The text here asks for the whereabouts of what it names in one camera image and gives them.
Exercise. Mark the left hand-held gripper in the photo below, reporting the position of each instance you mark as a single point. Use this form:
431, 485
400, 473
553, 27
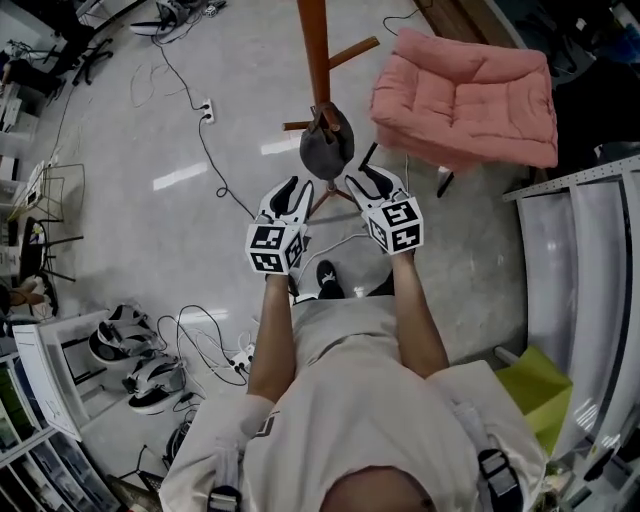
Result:
272, 247

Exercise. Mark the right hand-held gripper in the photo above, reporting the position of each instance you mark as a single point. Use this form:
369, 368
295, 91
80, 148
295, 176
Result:
397, 225

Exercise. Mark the grey cloth garment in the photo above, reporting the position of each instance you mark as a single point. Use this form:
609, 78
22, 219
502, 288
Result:
325, 150

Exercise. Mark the wooden coat rack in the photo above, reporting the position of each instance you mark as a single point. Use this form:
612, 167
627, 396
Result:
315, 55

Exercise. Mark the person's right forearm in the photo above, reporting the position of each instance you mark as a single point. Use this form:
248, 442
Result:
417, 320

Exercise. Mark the person's left forearm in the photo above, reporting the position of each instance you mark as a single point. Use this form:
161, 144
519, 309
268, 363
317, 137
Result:
272, 340

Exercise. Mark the person's black shoe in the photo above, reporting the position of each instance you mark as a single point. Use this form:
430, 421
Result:
329, 280

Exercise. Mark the white power strip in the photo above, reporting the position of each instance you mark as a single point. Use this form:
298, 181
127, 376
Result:
241, 359
208, 111

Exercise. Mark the person's light trousers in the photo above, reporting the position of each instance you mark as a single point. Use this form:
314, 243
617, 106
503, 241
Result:
345, 325

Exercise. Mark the wooden step platform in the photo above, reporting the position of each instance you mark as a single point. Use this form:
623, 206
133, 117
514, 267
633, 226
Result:
460, 20

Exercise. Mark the white black wearable rig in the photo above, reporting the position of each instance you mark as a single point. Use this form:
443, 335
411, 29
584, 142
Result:
155, 22
120, 335
155, 385

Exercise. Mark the white metal shelf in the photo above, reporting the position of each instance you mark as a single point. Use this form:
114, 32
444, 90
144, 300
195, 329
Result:
575, 300

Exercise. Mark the person's white shirt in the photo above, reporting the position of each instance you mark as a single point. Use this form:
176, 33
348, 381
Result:
360, 425

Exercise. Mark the black office chair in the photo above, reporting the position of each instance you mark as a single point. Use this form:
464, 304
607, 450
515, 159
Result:
82, 35

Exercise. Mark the green bag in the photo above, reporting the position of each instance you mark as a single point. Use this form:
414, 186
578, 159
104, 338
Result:
540, 395

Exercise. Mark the white cabinet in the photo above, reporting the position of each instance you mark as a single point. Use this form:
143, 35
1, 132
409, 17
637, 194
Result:
50, 370

